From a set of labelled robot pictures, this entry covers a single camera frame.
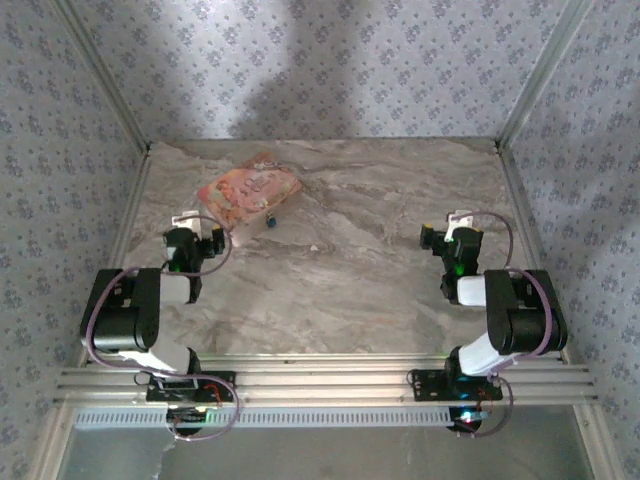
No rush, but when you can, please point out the aluminium mounting beam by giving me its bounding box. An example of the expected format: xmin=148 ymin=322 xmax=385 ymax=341
xmin=53 ymin=351 xmax=600 ymax=407

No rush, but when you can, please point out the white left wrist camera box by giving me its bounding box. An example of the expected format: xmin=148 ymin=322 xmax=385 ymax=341
xmin=170 ymin=211 xmax=202 ymax=234

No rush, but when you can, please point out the aluminium upright frame post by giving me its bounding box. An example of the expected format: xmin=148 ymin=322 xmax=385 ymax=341
xmin=492 ymin=0 xmax=599 ymax=154
xmin=49 ymin=0 xmax=154 ymax=154

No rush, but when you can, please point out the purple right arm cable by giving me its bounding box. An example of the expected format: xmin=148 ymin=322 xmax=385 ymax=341
xmin=456 ymin=210 xmax=557 ymax=441

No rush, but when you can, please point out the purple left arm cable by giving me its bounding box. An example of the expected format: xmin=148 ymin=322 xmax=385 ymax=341
xmin=80 ymin=214 xmax=243 ymax=442

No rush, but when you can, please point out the aluminium table side rail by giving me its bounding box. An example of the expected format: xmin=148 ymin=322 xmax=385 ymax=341
xmin=33 ymin=147 xmax=154 ymax=480
xmin=494 ymin=144 xmax=622 ymax=480

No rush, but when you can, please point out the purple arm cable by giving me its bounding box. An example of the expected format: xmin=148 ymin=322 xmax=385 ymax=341
xmin=80 ymin=214 xmax=243 ymax=442
xmin=456 ymin=210 xmax=557 ymax=441

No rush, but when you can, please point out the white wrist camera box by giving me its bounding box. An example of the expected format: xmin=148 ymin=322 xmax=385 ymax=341
xmin=170 ymin=211 xmax=202 ymax=234
xmin=445 ymin=210 xmax=474 ymax=237

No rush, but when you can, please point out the grey metal panel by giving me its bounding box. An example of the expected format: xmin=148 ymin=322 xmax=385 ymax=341
xmin=59 ymin=428 xmax=597 ymax=480

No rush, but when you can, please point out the grey slotted cable duct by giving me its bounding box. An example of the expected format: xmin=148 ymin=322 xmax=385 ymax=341
xmin=73 ymin=405 xmax=451 ymax=431

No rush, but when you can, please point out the pink decorated box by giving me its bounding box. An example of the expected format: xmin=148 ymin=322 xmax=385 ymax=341
xmin=196 ymin=151 xmax=304 ymax=234

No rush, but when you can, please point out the black electronics board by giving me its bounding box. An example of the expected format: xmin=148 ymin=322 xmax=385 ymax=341
xmin=166 ymin=405 xmax=222 ymax=437
xmin=446 ymin=405 xmax=490 ymax=435

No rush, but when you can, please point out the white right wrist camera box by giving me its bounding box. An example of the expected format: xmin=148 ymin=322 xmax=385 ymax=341
xmin=445 ymin=210 xmax=474 ymax=237

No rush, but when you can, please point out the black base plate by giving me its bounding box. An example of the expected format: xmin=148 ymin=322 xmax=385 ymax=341
xmin=145 ymin=369 xmax=238 ymax=404
xmin=408 ymin=368 xmax=504 ymax=403

